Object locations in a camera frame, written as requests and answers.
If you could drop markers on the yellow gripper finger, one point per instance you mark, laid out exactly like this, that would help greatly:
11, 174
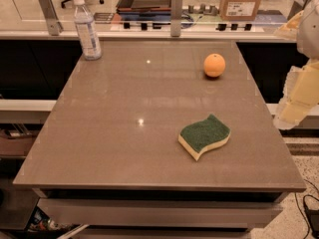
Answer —
300, 95
291, 29

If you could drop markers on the orange fruit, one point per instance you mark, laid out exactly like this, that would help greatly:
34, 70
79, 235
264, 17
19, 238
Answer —
214, 65

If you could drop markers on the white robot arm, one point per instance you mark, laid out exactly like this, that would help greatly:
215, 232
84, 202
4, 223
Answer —
308, 42

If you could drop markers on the clear plastic water bottle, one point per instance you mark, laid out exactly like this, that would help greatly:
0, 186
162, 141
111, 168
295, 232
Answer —
86, 29

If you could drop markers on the cardboard box with label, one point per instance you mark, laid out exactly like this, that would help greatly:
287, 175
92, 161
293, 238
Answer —
238, 10

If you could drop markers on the green and yellow sponge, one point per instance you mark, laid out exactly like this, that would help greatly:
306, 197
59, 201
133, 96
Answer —
203, 136

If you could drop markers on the black power adapter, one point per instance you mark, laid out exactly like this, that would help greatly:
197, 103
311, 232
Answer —
313, 219

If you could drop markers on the grey table drawer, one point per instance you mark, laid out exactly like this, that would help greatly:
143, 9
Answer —
143, 213

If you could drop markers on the middle metal glass bracket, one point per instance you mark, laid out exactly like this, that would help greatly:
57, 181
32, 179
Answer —
175, 17

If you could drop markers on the metal glass bracket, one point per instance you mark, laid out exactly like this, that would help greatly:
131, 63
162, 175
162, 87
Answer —
175, 17
53, 24

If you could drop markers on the left metal glass bracket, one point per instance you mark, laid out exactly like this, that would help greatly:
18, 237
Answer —
53, 24

